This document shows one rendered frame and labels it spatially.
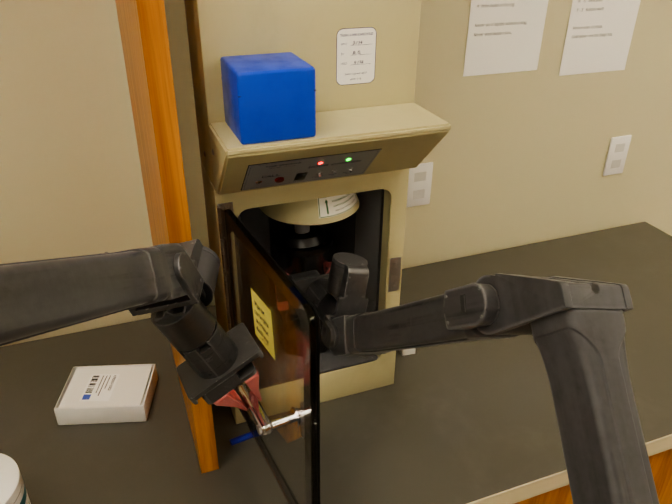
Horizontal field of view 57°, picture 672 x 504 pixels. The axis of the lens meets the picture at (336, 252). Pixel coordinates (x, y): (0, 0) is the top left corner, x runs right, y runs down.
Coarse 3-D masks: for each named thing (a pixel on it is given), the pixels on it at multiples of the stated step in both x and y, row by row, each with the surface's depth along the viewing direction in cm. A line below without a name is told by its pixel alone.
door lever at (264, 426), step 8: (240, 392) 83; (248, 392) 83; (248, 400) 81; (256, 400) 81; (248, 408) 81; (256, 408) 80; (256, 416) 79; (264, 416) 79; (288, 416) 79; (296, 416) 79; (256, 424) 79; (264, 424) 78; (272, 424) 78; (280, 424) 78; (296, 424) 80; (264, 432) 78
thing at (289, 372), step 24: (240, 240) 85; (240, 264) 88; (264, 264) 78; (240, 288) 91; (264, 288) 80; (288, 288) 72; (240, 312) 94; (288, 312) 74; (312, 312) 68; (288, 336) 76; (312, 336) 69; (264, 360) 88; (288, 360) 78; (312, 360) 71; (240, 384) 105; (264, 384) 91; (288, 384) 80; (312, 384) 72; (264, 408) 94; (288, 408) 82; (312, 408) 74; (288, 432) 85; (312, 432) 76; (264, 456) 101; (288, 456) 88; (312, 456) 78; (288, 480) 90; (312, 480) 80
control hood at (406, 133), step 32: (224, 128) 84; (320, 128) 84; (352, 128) 84; (384, 128) 85; (416, 128) 85; (448, 128) 87; (224, 160) 79; (256, 160) 80; (384, 160) 92; (416, 160) 95; (224, 192) 88
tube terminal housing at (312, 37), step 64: (192, 0) 81; (256, 0) 81; (320, 0) 84; (384, 0) 87; (192, 64) 90; (320, 64) 88; (384, 64) 91; (256, 192) 94; (320, 192) 98; (384, 192) 105; (384, 256) 112; (320, 384) 117; (384, 384) 123
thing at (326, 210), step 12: (288, 204) 102; (300, 204) 101; (312, 204) 101; (324, 204) 102; (336, 204) 103; (348, 204) 104; (276, 216) 103; (288, 216) 102; (300, 216) 101; (312, 216) 101; (324, 216) 102; (336, 216) 103; (348, 216) 104
